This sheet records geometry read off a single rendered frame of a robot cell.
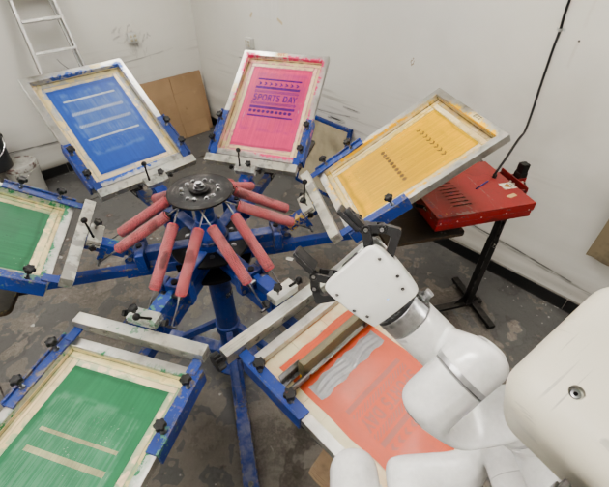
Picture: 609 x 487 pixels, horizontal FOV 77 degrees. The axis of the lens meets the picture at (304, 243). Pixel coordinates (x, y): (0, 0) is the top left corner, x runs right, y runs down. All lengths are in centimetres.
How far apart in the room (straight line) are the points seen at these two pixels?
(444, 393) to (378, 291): 15
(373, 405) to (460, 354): 96
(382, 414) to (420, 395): 93
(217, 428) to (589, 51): 295
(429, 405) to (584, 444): 22
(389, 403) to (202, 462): 129
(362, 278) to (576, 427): 29
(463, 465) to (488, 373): 37
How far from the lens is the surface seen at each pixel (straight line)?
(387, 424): 145
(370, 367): 154
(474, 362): 53
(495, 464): 86
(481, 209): 217
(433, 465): 87
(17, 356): 330
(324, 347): 145
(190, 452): 249
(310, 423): 139
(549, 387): 36
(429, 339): 58
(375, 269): 53
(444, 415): 54
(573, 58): 282
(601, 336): 38
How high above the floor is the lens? 226
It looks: 41 degrees down
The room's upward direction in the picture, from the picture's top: straight up
